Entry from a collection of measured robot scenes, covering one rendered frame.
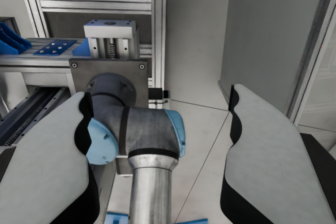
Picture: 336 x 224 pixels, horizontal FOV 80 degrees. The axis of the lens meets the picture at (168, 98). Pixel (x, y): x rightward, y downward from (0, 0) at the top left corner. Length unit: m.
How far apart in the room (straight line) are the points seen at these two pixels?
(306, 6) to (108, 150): 0.72
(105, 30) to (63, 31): 0.94
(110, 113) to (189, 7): 1.25
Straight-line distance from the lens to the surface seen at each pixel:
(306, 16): 0.82
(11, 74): 0.87
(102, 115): 0.47
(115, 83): 0.58
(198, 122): 2.05
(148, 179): 0.43
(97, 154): 0.48
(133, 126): 0.45
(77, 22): 1.50
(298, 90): 0.82
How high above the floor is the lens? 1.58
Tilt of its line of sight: 58 degrees down
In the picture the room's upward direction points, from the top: 177 degrees clockwise
